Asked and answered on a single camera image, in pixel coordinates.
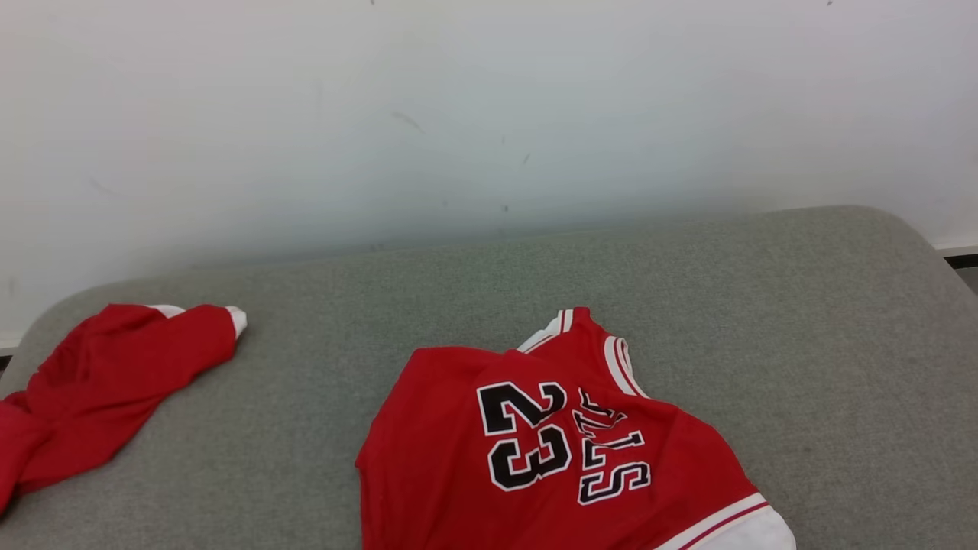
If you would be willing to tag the red basketball jersey number 23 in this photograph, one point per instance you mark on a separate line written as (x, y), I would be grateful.
(435, 473)

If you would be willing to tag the red basketball shorts white stripe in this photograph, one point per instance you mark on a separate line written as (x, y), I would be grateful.
(114, 382)

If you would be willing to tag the white skirting board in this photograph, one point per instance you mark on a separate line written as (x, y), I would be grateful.
(959, 246)

